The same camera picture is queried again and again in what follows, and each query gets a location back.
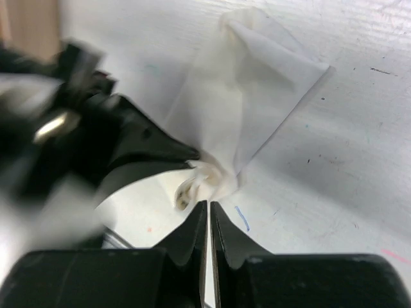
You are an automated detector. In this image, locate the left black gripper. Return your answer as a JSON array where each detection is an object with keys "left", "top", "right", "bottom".
[{"left": 1, "top": 41, "right": 200, "bottom": 208}]

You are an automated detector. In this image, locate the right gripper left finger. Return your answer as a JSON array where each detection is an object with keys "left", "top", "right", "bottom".
[{"left": 7, "top": 201, "right": 207, "bottom": 307}]

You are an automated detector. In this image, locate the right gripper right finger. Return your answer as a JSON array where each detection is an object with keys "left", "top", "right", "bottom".
[{"left": 210, "top": 202, "right": 403, "bottom": 307}]

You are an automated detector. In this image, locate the white underwear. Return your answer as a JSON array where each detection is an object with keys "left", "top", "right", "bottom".
[{"left": 92, "top": 6, "right": 337, "bottom": 212}]

